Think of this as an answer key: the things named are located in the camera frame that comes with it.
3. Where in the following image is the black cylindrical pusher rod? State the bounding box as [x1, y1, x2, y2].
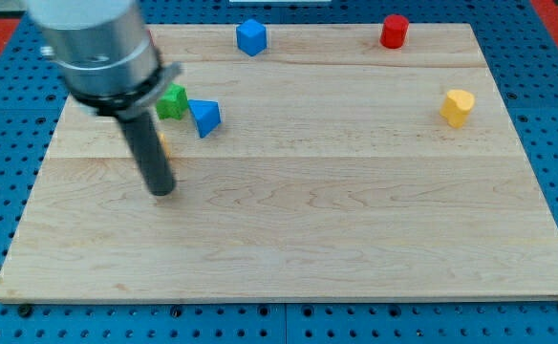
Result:
[118, 111, 176, 196]

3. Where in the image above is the green star block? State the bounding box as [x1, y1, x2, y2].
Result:
[156, 83, 189, 120]

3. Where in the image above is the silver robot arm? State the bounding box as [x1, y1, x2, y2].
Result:
[25, 0, 182, 196]

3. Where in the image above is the yellow block behind rod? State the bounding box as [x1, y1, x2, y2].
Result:
[159, 133, 171, 159]

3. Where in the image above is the blue triangular block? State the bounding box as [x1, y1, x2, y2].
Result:
[188, 99, 222, 139]

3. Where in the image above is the blue cube block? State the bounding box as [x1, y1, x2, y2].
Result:
[236, 19, 268, 57]

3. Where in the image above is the wooden board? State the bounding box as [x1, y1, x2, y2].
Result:
[0, 24, 558, 304]

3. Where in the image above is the red cylinder block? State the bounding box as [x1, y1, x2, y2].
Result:
[379, 14, 410, 49]

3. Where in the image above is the yellow heart block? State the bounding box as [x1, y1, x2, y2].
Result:
[440, 89, 476, 128]

